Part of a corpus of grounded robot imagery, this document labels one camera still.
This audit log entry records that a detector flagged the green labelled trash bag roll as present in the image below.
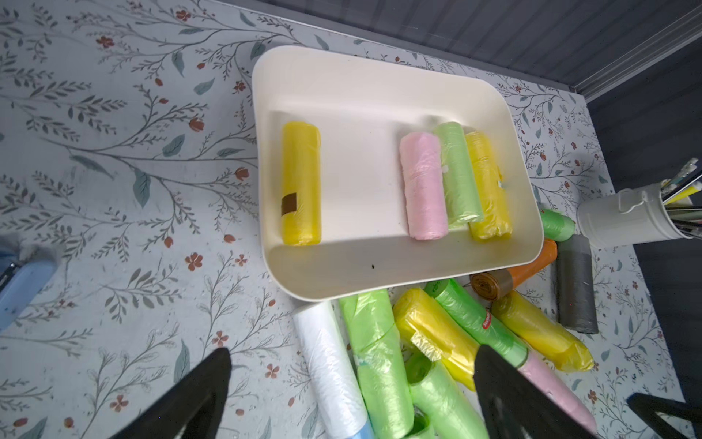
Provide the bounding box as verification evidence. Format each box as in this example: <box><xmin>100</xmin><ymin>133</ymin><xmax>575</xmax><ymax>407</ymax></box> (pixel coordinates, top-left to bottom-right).
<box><xmin>424</xmin><ymin>279</ymin><xmax>528</xmax><ymax>369</ymax></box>

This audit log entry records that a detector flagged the light green trash bag roll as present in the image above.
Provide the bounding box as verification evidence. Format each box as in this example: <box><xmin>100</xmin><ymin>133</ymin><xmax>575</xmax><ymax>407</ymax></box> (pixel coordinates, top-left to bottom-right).
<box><xmin>405</xmin><ymin>352</ymin><xmax>488</xmax><ymax>438</ymax></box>
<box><xmin>433</xmin><ymin>122</ymin><xmax>484</xmax><ymax>230</ymax></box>
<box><xmin>339</xmin><ymin>289</ymin><xmax>414</xmax><ymax>438</ymax></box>

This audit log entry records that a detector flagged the white blue trash bag roll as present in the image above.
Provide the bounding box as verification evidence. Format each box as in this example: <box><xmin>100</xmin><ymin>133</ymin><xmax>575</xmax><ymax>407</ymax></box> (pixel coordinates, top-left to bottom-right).
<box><xmin>292</xmin><ymin>302</ymin><xmax>375</xmax><ymax>438</ymax></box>

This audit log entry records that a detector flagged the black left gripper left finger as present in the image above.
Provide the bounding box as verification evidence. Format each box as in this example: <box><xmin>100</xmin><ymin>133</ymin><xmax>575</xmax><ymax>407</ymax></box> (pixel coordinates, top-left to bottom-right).
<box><xmin>114</xmin><ymin>348</ymin><xmax>232</xmax><ymax>438</ymax></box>

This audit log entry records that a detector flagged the cream storage box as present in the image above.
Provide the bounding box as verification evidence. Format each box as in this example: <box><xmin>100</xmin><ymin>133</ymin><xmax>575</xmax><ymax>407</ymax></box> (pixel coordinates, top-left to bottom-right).
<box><xmin>252</xmin><ymin>46</ymin><xmax>544</xmax><ymax>302</ymax></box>

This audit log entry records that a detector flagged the orange trash bag roll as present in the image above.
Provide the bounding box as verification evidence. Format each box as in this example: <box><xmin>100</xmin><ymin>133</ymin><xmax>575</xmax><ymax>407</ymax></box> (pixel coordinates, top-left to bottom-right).
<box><xmin>470</xmin><ymin>238</ymin><xmax>559</xmax><ymax>301</ymax></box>

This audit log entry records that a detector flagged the yellow trash bag roll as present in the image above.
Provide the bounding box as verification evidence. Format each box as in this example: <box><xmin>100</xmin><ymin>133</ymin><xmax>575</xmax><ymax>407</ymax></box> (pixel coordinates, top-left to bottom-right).
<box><xmin>491</xmin><ymin>291</ymin><xmax>594</xmax><ymax>373</ymax></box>
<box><xmin>393</xmin><ymin>288</ymin><xmax>480</xmax><ymax>391</ymax></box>
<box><xmin>465</xmin><ymin>132</ymin><xmax>513</xmax><ymax>241</ymax></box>
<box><xmin>281</xmin><ymin>122</ymin><xmax>322</xmax><ymax>246</ymax></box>

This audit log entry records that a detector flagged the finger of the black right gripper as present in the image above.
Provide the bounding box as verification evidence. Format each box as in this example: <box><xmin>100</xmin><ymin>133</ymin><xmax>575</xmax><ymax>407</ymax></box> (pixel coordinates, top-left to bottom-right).
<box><xmin>627</xmin><ymin>393</ymin><xmax>701</xmax><ymax>425</ymax></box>

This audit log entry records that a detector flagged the pink trash bag roll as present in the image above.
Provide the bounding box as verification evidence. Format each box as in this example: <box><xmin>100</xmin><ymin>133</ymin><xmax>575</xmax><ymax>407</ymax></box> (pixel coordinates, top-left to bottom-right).
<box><xmin>399</xmin><ymin>132</ymin><xmax>448</xmax><ymax>241</ymax></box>
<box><xmin>517</xmin><ymin>350</ymin><xmax>597</xmax><ymax>435</ymax></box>

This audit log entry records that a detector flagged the white pen cup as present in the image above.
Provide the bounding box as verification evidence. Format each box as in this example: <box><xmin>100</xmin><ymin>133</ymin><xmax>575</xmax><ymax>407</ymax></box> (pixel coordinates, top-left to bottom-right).
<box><xmin>577</xmin><ymin>157</ymin><xmax>701</xmax><ymax>249</ymax></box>

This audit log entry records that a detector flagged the grey trash bag roll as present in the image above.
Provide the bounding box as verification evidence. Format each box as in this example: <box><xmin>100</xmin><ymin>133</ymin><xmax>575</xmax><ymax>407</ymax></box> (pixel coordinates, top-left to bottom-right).
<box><xmin>556</xmin><ymin>234</ymin><xmax>599</xmax><ymax>335</ymax></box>

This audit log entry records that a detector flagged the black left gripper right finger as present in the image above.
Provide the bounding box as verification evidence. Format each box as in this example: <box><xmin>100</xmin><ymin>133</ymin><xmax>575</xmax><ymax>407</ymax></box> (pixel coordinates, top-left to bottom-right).
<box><xmin>473</xmin><ymin>345</ymin><xmax>593</xmax><ymax>438</ymax></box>

